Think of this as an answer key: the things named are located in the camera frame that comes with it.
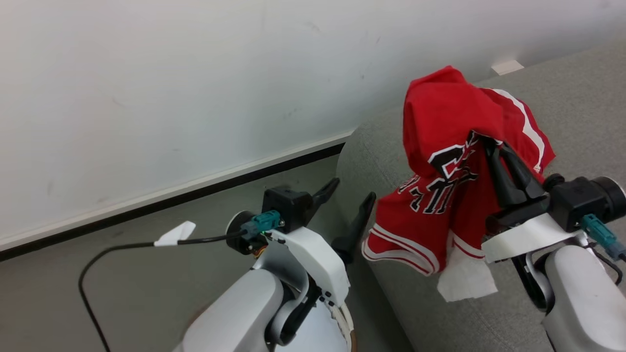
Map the teal cable connector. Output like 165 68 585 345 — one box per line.
240 210 286 240
580 213 626 262

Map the light grey fabric sofa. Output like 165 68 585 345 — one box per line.
335 39 626 352

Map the thin black cable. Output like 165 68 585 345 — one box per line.
78 232 247 352

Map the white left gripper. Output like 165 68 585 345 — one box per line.
267 177 378 308

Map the red basketball jersey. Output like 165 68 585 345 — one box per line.
361 66 557 277

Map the white cloth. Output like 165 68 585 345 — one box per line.
436 234 498 303

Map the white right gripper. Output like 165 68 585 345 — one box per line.
481 136 588 265

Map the white cable tag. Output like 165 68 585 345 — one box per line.
154 220 197 247

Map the small white wall plate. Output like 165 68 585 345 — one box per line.
491 59 525 76

